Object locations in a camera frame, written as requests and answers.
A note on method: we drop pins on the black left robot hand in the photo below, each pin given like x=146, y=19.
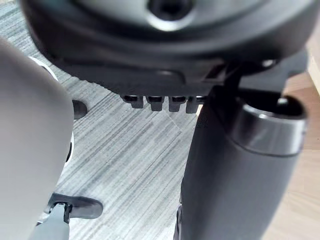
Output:
x=225, y=187

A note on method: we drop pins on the plain wooden cabinet door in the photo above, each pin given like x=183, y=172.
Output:
x=302, y=200

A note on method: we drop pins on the dark left robot foot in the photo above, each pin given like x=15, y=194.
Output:
x=85, y=207

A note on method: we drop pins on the dark robot foot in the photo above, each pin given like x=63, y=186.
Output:
x=80, y=109
x=85, y=207

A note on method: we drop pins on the dark right robot foot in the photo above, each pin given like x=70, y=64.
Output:
x=80, y=109

